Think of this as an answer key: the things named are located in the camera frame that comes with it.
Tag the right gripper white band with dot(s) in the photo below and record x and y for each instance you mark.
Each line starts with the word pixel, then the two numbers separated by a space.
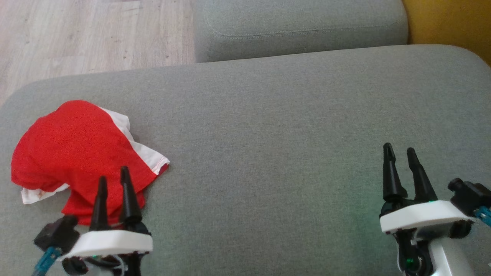
pixel 422 216

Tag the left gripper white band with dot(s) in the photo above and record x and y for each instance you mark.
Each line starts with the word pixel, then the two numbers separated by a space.
pixel 111 243

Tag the red and white garment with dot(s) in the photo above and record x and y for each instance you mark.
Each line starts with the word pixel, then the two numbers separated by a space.
pixel 69 142

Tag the large grey sofa seat cushion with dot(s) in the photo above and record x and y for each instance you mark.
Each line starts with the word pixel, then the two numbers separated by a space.
pixel 268 134

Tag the small grey sofa cushion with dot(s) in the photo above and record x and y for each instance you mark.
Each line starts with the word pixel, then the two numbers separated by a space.
pixel 299 23

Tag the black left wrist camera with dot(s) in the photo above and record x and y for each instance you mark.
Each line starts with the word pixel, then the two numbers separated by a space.
pixel 57 232

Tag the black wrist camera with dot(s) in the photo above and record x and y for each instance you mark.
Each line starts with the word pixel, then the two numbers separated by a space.
pixel 470 195
pixel 57 232

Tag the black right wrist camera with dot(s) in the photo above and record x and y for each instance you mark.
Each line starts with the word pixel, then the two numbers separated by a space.
pixel 470 195

